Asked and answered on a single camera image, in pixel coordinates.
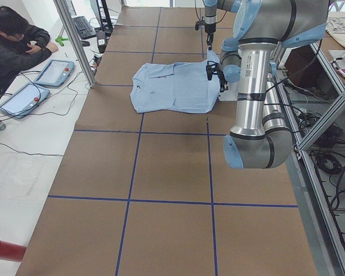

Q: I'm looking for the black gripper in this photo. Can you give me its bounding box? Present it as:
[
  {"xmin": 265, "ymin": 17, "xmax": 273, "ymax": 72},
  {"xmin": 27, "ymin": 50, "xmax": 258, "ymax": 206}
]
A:
[
  {"xmin": 194, "ymin": 17, "xmax": 216, "ymax": 51},
  {"xmin": 205, "ymin": 60, "xmax": 228, "ymax": 93}
]

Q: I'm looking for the light blue t-shirt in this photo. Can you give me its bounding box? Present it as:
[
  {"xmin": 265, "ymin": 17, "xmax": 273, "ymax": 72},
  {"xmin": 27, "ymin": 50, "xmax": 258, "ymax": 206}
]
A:
[{"xmin": 130, "ymin": 51, "xmax": 220, "ymax": 114}]

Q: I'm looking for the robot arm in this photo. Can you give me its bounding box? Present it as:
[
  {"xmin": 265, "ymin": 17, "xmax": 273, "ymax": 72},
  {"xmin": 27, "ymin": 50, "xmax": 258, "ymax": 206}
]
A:
[
  {"xmin": 204, "ymin": 1, "xmax": 329, "ymax": 168},
  {"xmin": 194, "ymin": 0, "xmax": 241, "ymax": 50}
]

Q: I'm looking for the black keyboard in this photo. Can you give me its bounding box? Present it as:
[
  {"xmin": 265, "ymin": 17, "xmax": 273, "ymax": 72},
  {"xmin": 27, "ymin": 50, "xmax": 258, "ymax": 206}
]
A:
[{"xmin": 72, "ymin": 16, "xmax": 97, "ymax": 40}]

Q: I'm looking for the far teach pendant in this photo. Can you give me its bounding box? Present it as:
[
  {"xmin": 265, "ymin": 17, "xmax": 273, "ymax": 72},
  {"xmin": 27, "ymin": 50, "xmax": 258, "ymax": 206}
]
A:
[{"xmin": 33, "ymin": 59, "xmax": 75, "ymax": 87}]

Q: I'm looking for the teach pendant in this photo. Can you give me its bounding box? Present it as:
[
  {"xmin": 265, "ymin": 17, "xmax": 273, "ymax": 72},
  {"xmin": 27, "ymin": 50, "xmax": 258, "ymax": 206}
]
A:
[
  {"xmin": 33, "ymin": 59, "xmax": 75, "ymax": 87},
  {"xmin": 0, "ymin": 83, "xmax": 50, "ymax": 118}
]

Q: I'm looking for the near teach pendant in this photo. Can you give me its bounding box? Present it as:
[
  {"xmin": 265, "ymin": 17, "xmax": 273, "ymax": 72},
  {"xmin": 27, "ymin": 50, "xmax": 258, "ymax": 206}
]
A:
[{"xmin": 0, "ymin": 83, "xmax": 50, "ymax": 118}]

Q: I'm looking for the seated person in black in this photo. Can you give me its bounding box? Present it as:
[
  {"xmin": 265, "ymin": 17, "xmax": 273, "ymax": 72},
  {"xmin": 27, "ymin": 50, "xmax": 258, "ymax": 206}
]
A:
[{"xmin": 0, "ymin": 6, "xmax": 58, "ymax": 95}]

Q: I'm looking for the red fire extinguisher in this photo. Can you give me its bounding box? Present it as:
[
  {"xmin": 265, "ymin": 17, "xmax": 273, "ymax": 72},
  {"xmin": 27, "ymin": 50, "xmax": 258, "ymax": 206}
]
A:
[{"xmin": 0, "ymin": 240, "xmax": 27, "ymax": 262}]

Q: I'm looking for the aluminium frame post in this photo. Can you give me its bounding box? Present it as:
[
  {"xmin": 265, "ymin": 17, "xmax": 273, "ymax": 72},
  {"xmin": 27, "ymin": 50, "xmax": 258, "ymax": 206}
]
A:
[{"xmin": 53, "ymin": 0, "xmax": 96, "ymax": 88}]

